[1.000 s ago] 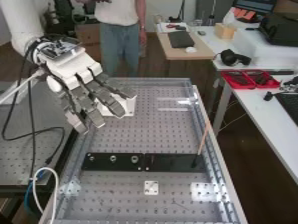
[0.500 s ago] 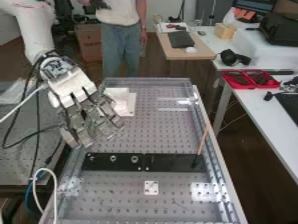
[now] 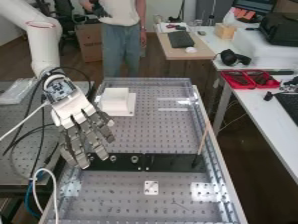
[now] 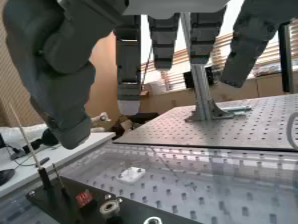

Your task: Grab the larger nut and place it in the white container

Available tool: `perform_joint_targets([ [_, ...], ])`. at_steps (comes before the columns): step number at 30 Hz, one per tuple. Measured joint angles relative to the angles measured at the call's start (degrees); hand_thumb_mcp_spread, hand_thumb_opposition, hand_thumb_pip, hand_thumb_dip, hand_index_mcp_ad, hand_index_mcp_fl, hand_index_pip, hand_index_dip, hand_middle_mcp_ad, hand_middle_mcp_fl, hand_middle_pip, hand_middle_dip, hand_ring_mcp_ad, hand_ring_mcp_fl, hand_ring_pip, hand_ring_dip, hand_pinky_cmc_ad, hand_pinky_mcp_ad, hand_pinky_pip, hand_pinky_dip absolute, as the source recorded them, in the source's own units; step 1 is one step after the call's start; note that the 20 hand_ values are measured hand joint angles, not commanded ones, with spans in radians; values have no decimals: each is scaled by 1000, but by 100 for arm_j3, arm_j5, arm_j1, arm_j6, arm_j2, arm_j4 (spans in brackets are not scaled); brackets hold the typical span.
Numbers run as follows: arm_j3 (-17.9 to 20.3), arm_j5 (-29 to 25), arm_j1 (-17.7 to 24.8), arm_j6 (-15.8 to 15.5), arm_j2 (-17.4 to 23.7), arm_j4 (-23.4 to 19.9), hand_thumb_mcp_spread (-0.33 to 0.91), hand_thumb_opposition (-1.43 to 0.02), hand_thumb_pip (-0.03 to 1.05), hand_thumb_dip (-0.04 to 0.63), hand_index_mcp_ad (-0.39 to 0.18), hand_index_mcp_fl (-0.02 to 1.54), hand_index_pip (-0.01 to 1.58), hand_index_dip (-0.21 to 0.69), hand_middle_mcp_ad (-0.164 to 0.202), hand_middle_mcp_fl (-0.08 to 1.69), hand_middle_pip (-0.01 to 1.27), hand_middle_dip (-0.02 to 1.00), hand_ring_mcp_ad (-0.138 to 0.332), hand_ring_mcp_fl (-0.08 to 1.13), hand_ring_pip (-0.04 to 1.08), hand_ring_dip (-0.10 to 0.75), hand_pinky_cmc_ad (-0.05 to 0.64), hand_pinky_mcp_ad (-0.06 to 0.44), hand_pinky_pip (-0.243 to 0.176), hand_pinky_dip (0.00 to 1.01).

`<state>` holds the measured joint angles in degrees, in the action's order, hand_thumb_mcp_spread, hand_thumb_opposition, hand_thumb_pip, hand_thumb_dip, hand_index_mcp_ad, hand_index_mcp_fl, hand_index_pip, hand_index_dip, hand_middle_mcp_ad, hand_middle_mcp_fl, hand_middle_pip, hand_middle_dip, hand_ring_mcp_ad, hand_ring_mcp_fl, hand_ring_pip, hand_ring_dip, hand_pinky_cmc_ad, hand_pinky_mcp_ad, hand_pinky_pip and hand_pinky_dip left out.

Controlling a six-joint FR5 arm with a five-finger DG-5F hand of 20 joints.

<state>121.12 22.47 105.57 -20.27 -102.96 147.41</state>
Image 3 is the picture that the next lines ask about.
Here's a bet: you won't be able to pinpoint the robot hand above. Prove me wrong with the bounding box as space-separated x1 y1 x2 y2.
41 73 117 170

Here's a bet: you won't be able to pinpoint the small white box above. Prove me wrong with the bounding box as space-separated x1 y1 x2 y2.
94 86 138 118

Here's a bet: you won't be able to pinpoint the clear plastic bag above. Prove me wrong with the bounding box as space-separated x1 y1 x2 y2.
0 77 38 106

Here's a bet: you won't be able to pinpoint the cardboard box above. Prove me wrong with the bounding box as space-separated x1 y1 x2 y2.
74 22 105 64

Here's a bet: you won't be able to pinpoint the person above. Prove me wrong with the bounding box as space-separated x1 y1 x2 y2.
78 0 149 79

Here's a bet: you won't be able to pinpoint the clear box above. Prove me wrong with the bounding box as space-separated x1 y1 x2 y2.
42 77 250 224

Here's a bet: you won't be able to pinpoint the black plate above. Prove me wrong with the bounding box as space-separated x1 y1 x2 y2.
83 151 207 173

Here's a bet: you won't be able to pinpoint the black chair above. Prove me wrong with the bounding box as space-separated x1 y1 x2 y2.
33 0 79 44

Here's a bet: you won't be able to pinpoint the wooden desk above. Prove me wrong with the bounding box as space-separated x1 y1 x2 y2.
154 29 219 84

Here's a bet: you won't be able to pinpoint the small square metal plate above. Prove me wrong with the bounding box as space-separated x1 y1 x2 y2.
142 180 159 195

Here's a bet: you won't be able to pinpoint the thin stick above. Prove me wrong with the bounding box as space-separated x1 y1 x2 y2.
191 123 213 168

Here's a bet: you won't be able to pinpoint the black keyboard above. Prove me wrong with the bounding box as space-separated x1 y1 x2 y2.
272 91 298 127
166 30 197 50

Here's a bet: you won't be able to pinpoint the red tray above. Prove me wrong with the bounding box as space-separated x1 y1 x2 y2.
244 68 282 90
219 69 258 91

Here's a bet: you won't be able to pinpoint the black headphones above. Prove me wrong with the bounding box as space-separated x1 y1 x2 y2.
218 48 252 67

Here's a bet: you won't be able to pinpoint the small wooden box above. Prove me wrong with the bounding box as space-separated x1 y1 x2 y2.
214 22 236 42

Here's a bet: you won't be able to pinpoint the white desk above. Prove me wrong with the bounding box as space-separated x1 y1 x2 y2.
194 6 298 81
211 73 298 186

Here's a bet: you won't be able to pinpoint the small black object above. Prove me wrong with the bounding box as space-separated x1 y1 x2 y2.
262 90 275 102

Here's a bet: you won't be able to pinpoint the black bag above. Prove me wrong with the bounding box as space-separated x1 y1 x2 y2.
258 12 298 48

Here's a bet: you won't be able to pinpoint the black cable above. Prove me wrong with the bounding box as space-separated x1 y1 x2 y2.
1 66 95 179

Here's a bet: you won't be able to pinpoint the white cable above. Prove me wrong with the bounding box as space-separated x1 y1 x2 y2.
30 167 61 224
0 101 50 142

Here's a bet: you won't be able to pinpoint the blue cable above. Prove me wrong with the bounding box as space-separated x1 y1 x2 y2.
22 181 42 221

